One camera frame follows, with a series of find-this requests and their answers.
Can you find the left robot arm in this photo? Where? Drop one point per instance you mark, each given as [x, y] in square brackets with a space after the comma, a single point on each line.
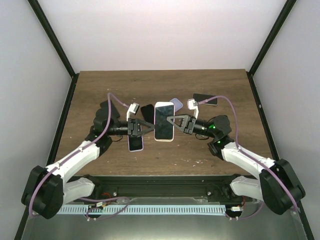
[49, 188]

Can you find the black phone case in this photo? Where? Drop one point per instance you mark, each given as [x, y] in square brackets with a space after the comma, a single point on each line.
[147, 112]

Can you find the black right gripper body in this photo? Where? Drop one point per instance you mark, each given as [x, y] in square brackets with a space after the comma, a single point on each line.
[190, 125]

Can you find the silver-edged black phone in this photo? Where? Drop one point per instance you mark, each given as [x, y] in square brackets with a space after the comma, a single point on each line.
[198, 97]

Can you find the light blue slotted strip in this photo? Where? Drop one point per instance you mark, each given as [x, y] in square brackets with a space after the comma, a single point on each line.
[203, 210]

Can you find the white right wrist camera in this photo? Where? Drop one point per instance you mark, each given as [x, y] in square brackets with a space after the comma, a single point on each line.
[192, 104]

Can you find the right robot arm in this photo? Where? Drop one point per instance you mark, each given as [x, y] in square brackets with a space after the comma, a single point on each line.
[273, 181]

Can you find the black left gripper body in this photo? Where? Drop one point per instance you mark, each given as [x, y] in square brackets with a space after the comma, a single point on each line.
[131, 127]

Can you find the dark phone at left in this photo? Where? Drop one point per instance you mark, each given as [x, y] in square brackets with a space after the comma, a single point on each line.
[114, 112]

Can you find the black aluminium frame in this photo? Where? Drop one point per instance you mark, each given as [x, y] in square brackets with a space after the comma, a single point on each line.
[174, 185]

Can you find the beige phone case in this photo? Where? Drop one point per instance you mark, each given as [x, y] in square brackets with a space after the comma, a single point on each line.
[163, 140]

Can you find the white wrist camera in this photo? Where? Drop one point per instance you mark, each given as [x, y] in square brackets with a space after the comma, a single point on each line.
[192, 104]
[132, 110]

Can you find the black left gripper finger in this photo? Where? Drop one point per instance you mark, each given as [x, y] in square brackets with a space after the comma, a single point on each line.
[144, 123]
[145, 129]

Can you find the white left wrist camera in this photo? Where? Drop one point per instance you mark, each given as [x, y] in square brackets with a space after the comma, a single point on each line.
[132, 110]

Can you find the small lilac phone case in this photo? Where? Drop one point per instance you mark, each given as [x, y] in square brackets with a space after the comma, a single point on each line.
[177, 104]

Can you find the large lilac phone case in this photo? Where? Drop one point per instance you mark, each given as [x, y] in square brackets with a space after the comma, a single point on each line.
[135, 145]

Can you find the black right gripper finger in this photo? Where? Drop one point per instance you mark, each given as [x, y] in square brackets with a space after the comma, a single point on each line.
[175, 117]
[178, 124]

